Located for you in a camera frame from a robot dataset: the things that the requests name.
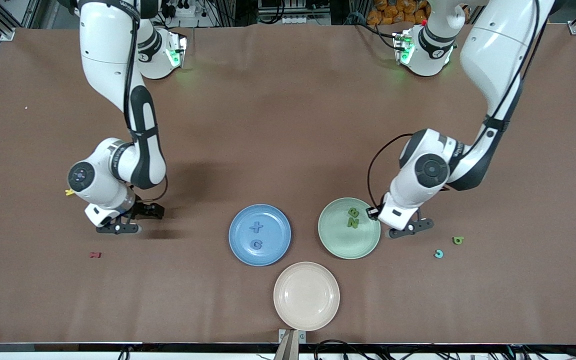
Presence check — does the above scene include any pale green plate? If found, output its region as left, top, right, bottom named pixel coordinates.
left=317, top=197, right=382, bottom=260

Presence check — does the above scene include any blue plate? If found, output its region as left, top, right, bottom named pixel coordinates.
left=228, top=203, right=292, bottom=267

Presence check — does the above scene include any beige plate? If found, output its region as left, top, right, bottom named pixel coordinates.
left=273, top=261, right=341, bottom=332

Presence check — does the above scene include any brown table cover sheet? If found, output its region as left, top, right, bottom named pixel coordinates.
left=0, top=24, right=576, bottom=346

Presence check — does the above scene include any pile of orange objects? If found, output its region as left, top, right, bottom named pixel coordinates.
left=366, top=0, right=430, bottom=26

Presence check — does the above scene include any white power strip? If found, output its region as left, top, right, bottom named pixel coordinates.
left=279, top=14, right=332, bottom=26
left=167, top=0, right=197, bottom=19

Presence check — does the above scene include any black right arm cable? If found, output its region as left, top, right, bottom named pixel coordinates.
left=123, top=0, right=169, bottom=203

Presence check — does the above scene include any black looped cable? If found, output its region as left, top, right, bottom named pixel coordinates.
left=313, top=339, right=369, bottom=360

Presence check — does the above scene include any table front edge rail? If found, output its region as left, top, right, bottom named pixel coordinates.
left=0, top=342, right=576, bottom=355

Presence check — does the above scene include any metal table edge bracket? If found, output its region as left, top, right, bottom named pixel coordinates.
left=278, top=328, right=307, bottom=360

